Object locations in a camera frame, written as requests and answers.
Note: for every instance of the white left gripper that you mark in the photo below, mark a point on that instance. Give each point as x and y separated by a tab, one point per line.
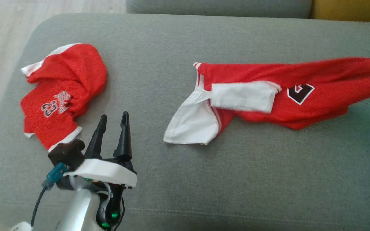
108	171

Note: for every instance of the red shorts with white stripe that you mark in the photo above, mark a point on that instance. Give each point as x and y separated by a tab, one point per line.
75	73

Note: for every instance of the red and white jersey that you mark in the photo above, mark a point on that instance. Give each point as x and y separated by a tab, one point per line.
316	77

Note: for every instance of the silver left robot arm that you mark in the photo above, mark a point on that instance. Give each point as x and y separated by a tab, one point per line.
75	211

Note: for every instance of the grey sofa seat cushion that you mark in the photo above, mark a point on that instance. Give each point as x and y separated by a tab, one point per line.
204	179

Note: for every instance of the grey sofa back cushion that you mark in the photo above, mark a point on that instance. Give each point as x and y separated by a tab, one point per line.
220	6

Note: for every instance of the yellow cushion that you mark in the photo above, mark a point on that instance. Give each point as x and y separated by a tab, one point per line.
348	9

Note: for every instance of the dark left wrist camera box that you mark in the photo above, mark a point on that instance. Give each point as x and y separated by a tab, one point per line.
66	154

